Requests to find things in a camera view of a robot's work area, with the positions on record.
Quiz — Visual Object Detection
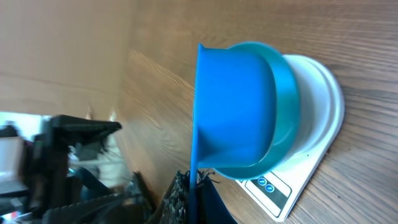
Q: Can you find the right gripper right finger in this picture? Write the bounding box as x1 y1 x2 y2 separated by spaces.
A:
196 170 237 224

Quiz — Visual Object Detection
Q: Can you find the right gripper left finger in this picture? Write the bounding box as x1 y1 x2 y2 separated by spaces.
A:
157 171 190 224

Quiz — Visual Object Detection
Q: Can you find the blue plastic measuring scoop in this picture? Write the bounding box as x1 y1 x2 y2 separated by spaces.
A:
188 44 277 223

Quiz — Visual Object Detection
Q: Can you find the blue metal bowl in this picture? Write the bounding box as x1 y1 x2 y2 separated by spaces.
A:
215 41 301 180

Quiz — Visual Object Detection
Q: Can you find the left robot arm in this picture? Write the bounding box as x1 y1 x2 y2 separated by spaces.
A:
1 115 156 223

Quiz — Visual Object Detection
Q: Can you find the white digital kitchen scale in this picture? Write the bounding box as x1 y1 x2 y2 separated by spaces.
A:
237 55 345 222

